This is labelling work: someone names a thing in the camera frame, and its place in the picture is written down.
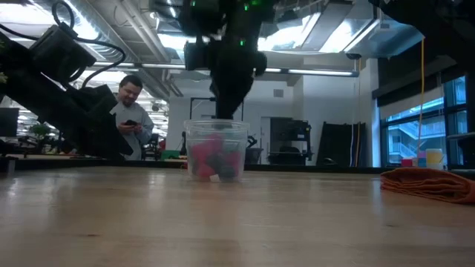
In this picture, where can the black monitor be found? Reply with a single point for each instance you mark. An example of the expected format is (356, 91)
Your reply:
(8, 122)

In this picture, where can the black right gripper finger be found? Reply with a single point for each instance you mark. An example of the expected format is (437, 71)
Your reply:
(226, 105)

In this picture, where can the yellow white cup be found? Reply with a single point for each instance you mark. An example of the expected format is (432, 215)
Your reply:
(434, 157)

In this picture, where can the black office chair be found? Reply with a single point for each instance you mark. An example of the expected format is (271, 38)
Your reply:
(155, 142)

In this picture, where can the black equipment rack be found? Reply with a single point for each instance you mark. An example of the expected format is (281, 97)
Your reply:
(289, 130)

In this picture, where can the grey wall vent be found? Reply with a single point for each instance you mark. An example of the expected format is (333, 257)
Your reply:
(278, 92)

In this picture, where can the small green desk plant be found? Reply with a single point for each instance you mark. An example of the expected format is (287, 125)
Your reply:
(41, 130)

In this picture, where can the black phone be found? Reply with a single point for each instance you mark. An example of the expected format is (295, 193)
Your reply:
(130, 122)

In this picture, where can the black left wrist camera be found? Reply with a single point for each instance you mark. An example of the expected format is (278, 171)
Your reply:
(61, 52)

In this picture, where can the red box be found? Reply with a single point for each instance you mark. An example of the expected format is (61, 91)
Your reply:
(406, 163)

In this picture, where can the blue pink box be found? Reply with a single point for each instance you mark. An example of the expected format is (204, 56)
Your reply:
(420, 161)

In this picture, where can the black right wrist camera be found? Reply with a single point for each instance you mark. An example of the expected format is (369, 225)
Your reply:
(196, 55)

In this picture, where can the black leaning panel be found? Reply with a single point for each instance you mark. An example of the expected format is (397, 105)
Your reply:
(337, 144)

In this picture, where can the green box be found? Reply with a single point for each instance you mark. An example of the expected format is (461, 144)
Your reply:
(170, 155)

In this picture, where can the silver ventilation duct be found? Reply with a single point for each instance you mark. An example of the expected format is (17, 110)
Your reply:
(107, 55)

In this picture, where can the white bowl with strawberries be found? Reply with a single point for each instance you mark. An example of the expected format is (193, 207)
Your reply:
(217, 128)

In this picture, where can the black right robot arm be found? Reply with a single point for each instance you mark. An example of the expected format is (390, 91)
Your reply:
(445, 22)

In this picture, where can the long tube light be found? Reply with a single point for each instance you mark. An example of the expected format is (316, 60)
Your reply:
(315, 72)
(156, 65)

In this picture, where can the window with black frame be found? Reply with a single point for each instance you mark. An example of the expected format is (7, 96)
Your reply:
(415, 133)

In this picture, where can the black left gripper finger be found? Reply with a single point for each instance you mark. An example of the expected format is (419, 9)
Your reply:
(104, 100)
(107, 141)

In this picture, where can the person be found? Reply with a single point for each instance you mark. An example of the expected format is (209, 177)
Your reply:
(135, 111)

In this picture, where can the dome security camera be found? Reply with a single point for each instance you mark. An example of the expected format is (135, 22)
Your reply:
(353, 56)

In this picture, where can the red strawberry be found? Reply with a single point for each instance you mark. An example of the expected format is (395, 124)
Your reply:
(209, 148)
(233, 160)

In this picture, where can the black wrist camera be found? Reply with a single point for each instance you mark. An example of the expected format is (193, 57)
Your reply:
(196, 55)
(61, 52)

